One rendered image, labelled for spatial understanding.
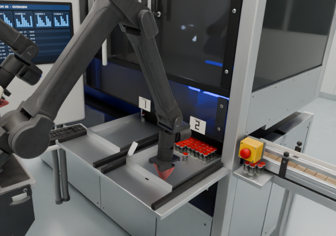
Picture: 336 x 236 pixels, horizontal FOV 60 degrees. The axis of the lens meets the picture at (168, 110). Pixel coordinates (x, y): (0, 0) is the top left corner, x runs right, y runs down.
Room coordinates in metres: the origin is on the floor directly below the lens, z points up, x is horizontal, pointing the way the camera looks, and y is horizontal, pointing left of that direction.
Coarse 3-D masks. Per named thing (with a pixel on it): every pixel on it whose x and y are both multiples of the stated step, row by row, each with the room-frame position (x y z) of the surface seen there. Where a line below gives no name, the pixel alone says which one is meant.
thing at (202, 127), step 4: (192, 120) 1.19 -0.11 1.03; (200, 120) 1.16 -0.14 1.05; (192, 124) 1.19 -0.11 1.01; (200, 124) 1.16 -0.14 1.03; (204, 124) 1.14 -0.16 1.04; (192, 128) 1.19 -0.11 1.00; (200, 128) 1.16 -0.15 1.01; (204, 128) 1.14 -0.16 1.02; (200, 132) 1.16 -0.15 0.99; (204, 132) 1.14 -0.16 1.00
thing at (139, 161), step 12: (156, 144) 1.17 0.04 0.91; (132, 156) 1.07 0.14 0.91; (144, 156) 1.11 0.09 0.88; (180, 156) 1.13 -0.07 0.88; (132, 168) 1.02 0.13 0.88; (144, 168) 0.97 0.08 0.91; (180, 168) 1.03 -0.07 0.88; (192, 168) 1.04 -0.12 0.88; (204, 168) 1.01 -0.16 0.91; (156, 180) 0.92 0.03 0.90; (168, 180) 0.95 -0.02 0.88; (180, 180) 0.90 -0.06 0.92
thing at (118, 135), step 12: (120, 120) 1.44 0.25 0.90; (132, 120) 1.49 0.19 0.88; (96, 132) 1.32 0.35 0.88; (108, 132) 1.33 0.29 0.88; (120, 132) 1.34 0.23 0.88; (132, 132) 1.34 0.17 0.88; (144, 132) 1.35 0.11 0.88; (156, 132) 1.29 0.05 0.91; (108, 144) 1.17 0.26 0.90; (120, 144) 1.21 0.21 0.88
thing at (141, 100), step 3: (141, 99) 1.41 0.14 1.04; (144, 99) 1.40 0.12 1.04; (147, 99) 1.38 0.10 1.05; (141, 102) 1.41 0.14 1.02; (144, 102) 1.40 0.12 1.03; (147, 102) 1.38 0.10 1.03; (141, 105) 1.41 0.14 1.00; (144, 105) 1.40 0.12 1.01; (147, 105) 1.38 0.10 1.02; (144, 108) 1.40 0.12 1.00; (147, 108) 1.38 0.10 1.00
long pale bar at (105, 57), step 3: (105, 39) 1.51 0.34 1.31; (105, 42) 1.51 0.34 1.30; (102, 45) 1.51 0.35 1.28; (105, 45) 1.51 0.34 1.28; (102, 48) 1.51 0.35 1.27; (105, 48) 1.51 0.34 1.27; (102, 51) 1.51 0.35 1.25; (105, 51) 1.51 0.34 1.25; (102, 54) 1.51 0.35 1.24; (105, 54) 1.51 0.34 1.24; (102, 57) 1.51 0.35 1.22; (105, 57) 1.51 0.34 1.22; (108, 57) 1.53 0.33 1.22; (111, 57) 1.55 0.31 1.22; (114, 57) 1.57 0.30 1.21; (102, 60) 1.51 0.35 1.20; (105, 60) 1.51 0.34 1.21; (102, 63) 1.51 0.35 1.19; (105, 63) 1.51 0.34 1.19
